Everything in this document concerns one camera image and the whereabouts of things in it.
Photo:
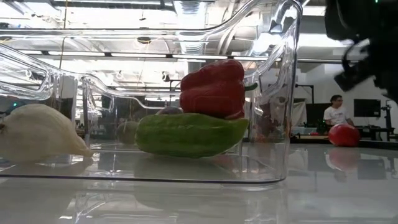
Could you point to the red bell pepper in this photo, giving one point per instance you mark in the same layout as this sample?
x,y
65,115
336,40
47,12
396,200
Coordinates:
x,y
214,90

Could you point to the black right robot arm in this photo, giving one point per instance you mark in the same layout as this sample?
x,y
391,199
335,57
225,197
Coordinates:
x,y
360,18

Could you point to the purple round produce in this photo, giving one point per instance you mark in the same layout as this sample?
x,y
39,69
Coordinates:
x,y
169,110

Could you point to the seated person in white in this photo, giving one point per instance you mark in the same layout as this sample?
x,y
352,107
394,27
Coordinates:
x,y
336,113

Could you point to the red apple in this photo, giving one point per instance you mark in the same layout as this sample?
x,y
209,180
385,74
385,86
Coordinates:
x,y
344,135

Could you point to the clear plastic bin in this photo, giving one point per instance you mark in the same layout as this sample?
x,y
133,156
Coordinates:
x,y
273,93

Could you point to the green cucumber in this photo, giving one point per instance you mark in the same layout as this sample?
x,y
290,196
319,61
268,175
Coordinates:
x,y
189,135

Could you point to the white garlic bulb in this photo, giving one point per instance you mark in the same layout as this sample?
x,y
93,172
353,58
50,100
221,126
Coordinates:
x,y
37,133

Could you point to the black wall monitor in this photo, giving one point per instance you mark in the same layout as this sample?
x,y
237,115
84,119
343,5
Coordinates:
x,y
367,108

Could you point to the black camera stand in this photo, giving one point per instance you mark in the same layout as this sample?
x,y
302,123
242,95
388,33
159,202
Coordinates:
x,y
388,119

